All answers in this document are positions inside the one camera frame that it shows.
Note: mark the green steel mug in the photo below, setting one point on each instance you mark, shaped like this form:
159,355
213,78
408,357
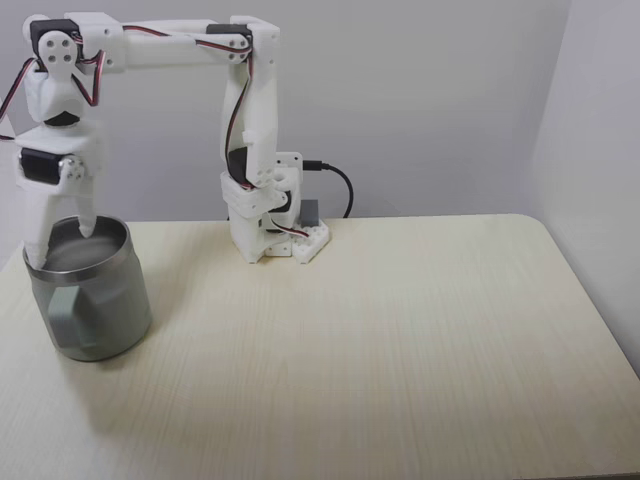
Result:
105,310

